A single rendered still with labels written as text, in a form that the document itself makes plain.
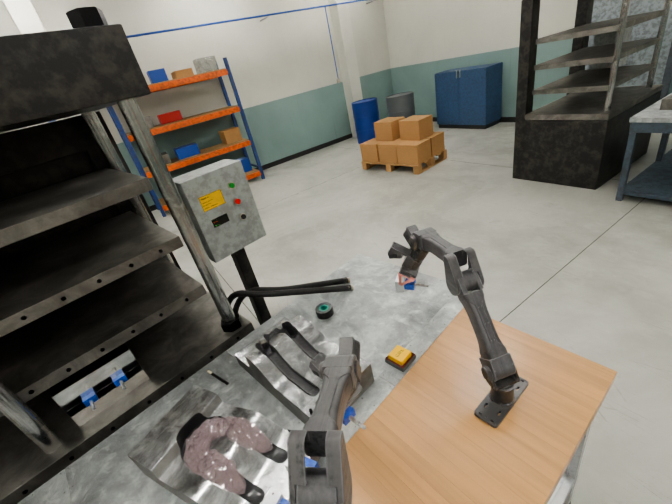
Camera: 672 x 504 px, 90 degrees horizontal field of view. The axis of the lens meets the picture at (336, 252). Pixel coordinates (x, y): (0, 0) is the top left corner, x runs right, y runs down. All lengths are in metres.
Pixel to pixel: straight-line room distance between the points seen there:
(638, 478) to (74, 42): 2.61
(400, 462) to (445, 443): 0.14
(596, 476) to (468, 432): 1.03
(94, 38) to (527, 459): 1.68
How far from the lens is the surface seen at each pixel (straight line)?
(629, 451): 2.21
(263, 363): 1.27
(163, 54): 7.50
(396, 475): 1.09
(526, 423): 1.19
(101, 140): 2.07
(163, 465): 1.24
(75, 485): 1.54
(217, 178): 1.64
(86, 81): 1.35
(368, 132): 8.00
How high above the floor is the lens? 1.78
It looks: 29 degrees down
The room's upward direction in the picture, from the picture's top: 14 degrees counter-clockwise
